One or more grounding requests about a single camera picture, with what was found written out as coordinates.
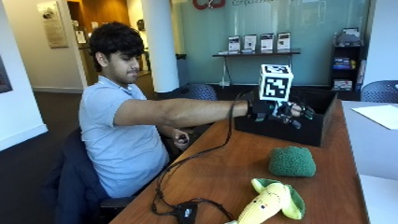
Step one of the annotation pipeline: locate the black open box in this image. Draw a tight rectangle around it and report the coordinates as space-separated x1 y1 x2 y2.
234 87 339 147

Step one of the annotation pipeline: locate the white marker cube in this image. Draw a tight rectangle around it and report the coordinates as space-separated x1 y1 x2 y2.
257 63 294 103

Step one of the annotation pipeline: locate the green broccoli soft toy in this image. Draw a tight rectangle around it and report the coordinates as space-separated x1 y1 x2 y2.
268 146 317 178

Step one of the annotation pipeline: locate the black bookshelf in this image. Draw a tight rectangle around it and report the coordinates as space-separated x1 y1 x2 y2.
329 27 369 93

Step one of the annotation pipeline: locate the white paper sheet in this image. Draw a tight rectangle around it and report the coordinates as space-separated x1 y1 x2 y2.
350 104 398 131

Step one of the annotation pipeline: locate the blue mesh chair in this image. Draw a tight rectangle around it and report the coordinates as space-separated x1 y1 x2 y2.
359 79 398 104
160 83 218 102

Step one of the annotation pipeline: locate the standing display card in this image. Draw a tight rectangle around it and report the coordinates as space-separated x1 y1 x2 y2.
226 35 242 53
276 31 293 51
242 34 258 52
258 33 274 52

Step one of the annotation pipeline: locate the yellow corn soft toy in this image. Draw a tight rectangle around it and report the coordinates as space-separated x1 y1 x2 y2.
225 177 308 224

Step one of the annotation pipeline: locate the grey bin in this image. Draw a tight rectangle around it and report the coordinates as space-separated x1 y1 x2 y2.
176 53 189 88

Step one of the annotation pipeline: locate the white round column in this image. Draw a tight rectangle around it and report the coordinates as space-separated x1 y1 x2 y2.
140 0 180 93

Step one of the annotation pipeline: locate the the person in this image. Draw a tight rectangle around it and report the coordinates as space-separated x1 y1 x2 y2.
77 21 252 200

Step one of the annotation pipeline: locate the black office chair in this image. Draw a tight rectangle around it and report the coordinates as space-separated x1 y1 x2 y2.
99 195 140 222

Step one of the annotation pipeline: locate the dark blue jacket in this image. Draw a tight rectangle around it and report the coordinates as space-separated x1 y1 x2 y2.
40 127 112 224

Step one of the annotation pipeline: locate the narrow wall shelf table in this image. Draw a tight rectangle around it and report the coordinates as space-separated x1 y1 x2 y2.
212 49 302 88

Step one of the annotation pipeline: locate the black cable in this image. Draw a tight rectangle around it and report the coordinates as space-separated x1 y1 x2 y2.
149 92 250 222

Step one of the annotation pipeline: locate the small black cable hub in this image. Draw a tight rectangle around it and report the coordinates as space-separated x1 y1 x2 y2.
173 202 200 224

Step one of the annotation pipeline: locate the wall plaque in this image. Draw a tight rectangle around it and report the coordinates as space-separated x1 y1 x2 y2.
36 0 69 49

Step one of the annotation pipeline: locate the dark framed wall picture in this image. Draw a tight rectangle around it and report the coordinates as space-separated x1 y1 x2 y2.
0 55 13 94

